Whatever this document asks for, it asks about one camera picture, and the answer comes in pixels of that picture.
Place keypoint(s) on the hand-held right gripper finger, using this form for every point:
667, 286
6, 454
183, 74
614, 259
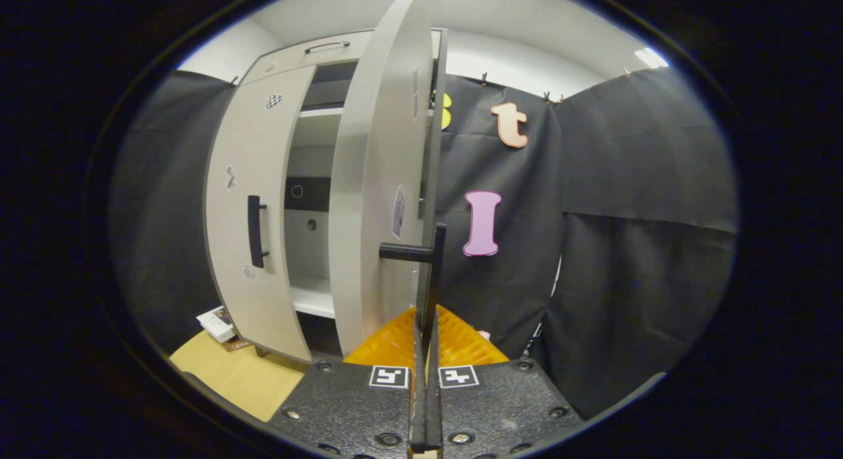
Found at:
417, 413
433, 413

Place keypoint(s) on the grey double-door shoe cabinet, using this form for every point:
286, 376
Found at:
306, 248

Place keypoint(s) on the cabinet door with square stickers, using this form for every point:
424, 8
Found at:
375, 182

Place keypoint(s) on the cabinet door with checkered sticker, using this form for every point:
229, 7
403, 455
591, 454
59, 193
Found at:
263, 149

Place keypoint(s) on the white cabinet shelf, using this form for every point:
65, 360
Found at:
313, 301
321, 111

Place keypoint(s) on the grey cabinet drawer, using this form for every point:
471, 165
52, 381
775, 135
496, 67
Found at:
283, 60

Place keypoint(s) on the black backdrop cloth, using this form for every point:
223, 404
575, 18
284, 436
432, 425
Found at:
625, 149

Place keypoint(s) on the small ceiling light panel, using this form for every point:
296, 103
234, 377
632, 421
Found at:
651, 57

